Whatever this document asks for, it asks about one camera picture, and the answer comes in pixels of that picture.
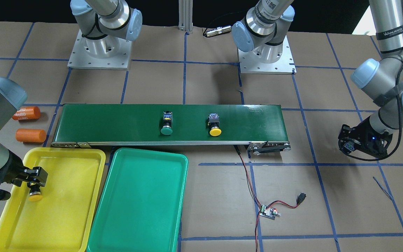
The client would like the yellow push button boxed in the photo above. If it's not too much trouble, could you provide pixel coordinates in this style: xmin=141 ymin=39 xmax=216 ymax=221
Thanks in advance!
xmin=27 ymin=182 xmax=43 ymax=202
xmin=207 ymin=113 xmax=222 ymax=137

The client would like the red black wire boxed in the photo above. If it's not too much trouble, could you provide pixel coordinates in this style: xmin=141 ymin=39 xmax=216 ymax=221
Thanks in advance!
xmin=233 ymin=145 xmax=307 ymax=252

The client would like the small controller circuit board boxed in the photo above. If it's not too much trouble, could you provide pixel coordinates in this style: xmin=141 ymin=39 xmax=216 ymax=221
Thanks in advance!
xmin=259 ymin=204 xmax=281 ymax=220

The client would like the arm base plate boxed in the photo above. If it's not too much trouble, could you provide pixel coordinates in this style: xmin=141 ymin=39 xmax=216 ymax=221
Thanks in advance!
xmin=237 ymin=37 xmax=297 ymax=75
xmin=68 ymin=30 xmax=132 ymax=70

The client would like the green plastic tray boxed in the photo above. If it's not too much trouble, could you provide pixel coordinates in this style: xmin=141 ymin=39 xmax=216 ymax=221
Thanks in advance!
xmin=86 ymin=147 xmax=188 ymax=252

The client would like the green conveyor belt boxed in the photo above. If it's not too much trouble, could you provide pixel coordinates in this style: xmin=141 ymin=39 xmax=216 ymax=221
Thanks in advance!
xmin=52 ymin=104 xmax=291 ymax=155

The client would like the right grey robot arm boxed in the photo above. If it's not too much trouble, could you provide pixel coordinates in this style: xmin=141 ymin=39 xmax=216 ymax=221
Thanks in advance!
xmin=0 ymin=0 xmax=143 ymax=201

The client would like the green push button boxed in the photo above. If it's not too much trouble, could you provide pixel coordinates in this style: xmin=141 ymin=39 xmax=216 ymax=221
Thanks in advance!
xmin=342 ymin=141 xmax=355 ymax=154
xmin=160 ymin=111 xmax=173 ymax=135

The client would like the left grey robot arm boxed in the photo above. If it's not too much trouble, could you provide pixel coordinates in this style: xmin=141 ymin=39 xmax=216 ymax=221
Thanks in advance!
xmin=232 ymin=0 xmax=403 ymax=161

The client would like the orange cylinder marked 4680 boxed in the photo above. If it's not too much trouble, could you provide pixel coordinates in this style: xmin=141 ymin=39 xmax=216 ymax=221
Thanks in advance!
xmin=12 ymin=106 xmax=41 ymax=121

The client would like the aluminium frame post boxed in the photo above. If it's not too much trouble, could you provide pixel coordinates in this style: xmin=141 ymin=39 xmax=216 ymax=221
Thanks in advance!
xmin=178 ymin=0 xmax=193 ymax=33

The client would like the yellow plastic tray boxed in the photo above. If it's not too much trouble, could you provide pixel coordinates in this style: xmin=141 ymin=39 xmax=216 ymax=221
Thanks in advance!
xmin=0 ymin=147 xmax=106 ymax=252

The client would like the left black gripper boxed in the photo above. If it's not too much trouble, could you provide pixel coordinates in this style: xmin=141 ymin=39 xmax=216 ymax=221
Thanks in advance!
xmin=338 ymin=121 xmax=393 ymax=158

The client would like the plain orange cylinder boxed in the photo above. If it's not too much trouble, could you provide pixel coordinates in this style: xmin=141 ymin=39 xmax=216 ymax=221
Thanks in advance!
xmin=15 ymin=128 xmax=47 ymax=142

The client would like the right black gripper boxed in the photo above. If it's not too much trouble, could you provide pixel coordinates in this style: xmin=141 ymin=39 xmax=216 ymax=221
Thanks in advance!
xmin=0 ymin=150 xmax=48 ymax=201

